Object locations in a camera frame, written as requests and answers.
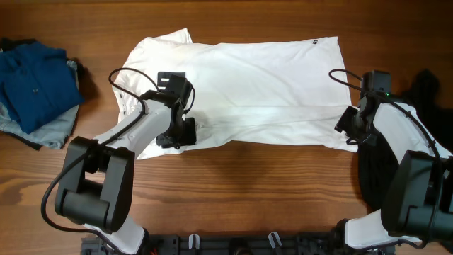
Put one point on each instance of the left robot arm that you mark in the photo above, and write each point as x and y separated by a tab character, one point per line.
94	188

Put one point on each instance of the blue button shirt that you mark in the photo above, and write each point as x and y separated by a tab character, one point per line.
37	85

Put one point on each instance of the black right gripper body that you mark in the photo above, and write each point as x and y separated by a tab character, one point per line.
356	128

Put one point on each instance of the black garment right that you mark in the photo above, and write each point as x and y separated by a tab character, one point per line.
377	165

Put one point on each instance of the white printed t-shirt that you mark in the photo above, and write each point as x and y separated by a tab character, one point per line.
270	93

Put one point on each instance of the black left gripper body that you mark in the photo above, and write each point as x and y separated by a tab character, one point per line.
182	134

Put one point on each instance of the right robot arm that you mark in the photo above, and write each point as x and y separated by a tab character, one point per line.
417	205

